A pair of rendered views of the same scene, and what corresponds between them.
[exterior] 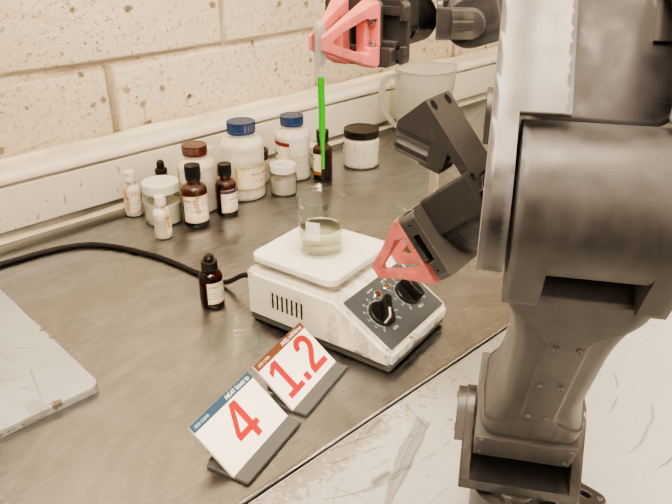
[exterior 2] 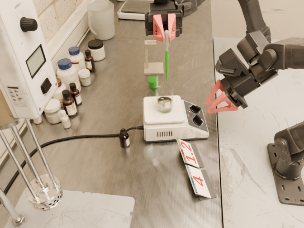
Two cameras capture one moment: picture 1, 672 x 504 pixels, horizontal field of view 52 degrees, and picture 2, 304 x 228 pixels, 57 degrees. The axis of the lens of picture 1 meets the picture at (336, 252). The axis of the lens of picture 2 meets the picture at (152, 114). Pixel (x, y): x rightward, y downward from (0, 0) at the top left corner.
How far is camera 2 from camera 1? 0.54 m
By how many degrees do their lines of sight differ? 34
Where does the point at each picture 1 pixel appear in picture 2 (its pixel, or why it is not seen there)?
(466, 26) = (188, 10)
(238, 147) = (70, 73)
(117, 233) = (45, 134)
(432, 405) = (228, 142)
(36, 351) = (95, 201)
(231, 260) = (107, 123)
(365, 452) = (230, 167)
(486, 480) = (294, 160)
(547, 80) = not seen: outside the picture
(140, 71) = not seen: hidden behind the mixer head
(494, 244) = not seen: outside the picture
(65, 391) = (128, 207)
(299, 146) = (82, 61)
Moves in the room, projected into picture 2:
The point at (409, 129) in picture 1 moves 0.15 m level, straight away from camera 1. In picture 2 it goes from (228, 66) to (190, 42)
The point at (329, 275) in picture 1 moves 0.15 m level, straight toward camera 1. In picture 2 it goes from (180, 117) to (219, 147)
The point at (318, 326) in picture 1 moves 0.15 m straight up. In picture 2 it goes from (179, 135) to (181, 97)
